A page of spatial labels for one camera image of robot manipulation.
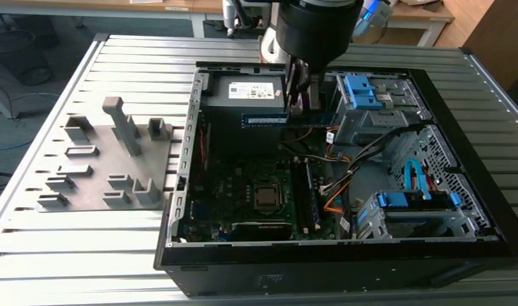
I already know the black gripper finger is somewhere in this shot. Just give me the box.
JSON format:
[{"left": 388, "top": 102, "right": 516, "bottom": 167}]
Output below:
[
  {"left": 284, "top": 58, "right": 306, "bottom": 117},
  {"left": 304, "top": 71, "right": 328, "bottom": 112}
]

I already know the pale blue teach pendant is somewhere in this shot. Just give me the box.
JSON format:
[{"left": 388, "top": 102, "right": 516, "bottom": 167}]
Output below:
[{"left": 352, "top": 0, "right": 392, "bottom": 36}]

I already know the blue disk carrier latch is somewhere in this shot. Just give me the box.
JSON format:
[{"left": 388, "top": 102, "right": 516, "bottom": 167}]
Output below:
[{"left": 342, "top": 73, "right": 381, "bottom": 111}]

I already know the grey power supply unit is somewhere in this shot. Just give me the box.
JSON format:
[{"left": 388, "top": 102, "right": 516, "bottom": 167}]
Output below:
[{"left": 201, "top": 75, "right": 285, "bottom": 147}]

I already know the grey metal disk cage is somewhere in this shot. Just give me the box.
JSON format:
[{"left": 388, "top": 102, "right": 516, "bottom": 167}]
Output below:
[{"left": 330, "top": 75, "right": 433, "bottom": 144}]

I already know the small wooden desk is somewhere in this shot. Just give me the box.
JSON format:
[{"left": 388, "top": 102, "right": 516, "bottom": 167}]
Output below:
[{"left": 385, "top": 0, "right": 454, "bottom": 47}]

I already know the silver CPU in socket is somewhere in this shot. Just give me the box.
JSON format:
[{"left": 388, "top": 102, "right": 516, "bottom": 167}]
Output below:
[{"left": 253, "top": 183, "right": 284, "bottom": 211}]

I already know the dark green motherboard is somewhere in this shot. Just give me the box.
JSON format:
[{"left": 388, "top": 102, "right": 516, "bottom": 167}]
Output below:
[{"left": 185, "top": 152, "right": 353, "bottom": 242}]

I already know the hard disk in blue carrier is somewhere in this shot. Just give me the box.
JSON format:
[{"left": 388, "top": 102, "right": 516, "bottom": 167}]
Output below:
[{"left": 374, "top": 189, "right": 462, "bottom": 213}]

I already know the brown wooden cabinet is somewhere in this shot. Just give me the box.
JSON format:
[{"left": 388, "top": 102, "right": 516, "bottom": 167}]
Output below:
[{"left": 432, "top": 0, "right": 518, "bottom": 93}]

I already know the black graphics card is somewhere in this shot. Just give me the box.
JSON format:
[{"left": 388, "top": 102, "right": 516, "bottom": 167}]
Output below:
[{"left": 230, "top": 221, "right": 293, "bottom": 242}]

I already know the grey parts rack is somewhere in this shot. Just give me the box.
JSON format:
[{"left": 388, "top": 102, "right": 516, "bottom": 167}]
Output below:
[{"left": 34, "top": 96, "right": 177, "bottom": 212}]

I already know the long wooden desk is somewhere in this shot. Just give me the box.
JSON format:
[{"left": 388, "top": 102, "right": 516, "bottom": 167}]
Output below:
[{"left": 0, "top": 0, "right": 225, "bottom": 38}]

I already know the black open PC case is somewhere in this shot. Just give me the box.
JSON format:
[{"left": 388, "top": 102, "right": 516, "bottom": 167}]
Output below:
[{"left": 152, "top": 60, "right": 518, "bottom": 299}]

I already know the orange wire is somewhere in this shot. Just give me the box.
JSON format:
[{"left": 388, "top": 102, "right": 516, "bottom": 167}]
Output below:
[{"left": 322, "top": 186, "right": 357, "bottom": 214}]

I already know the blue SATA wire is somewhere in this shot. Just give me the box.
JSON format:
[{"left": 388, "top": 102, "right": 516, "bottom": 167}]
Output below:
[{"left": 402, "top": 158, "right": 432, "bottom": 200}]

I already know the grey disk bay frame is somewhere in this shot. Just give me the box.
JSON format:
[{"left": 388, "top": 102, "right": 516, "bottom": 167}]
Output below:
[{"left": 353, "top": 191, "right": 493, "bottom": 240}]

